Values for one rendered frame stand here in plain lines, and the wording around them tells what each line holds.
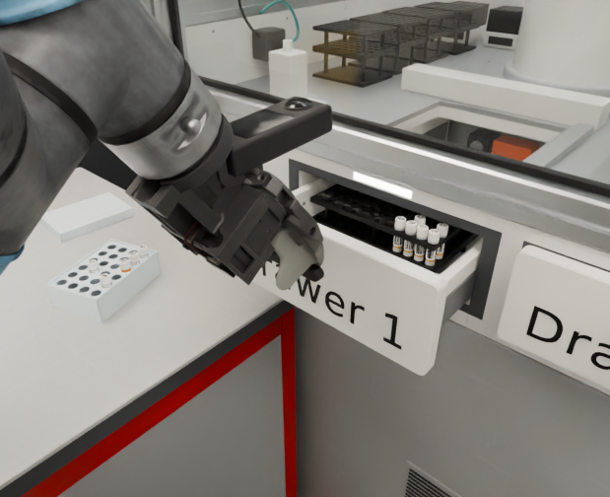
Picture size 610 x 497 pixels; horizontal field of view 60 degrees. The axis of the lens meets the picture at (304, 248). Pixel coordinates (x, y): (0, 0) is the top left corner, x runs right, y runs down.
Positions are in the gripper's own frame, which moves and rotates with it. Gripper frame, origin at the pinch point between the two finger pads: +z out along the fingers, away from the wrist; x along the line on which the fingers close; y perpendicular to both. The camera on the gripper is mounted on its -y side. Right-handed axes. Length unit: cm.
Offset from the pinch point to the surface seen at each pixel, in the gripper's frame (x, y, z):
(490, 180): 12.5, -14.6, 2.0
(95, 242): -42.4, 10.7, 11.1
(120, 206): -47.0, 3.3, 14.3
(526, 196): 16.2, -14.4, 2.4
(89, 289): -27.2, 16.2, 3.5
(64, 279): -31.0, 17.0, 2.5
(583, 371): 25.8, -4.5, 13.8
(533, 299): 19.6, -7.7, 9.3
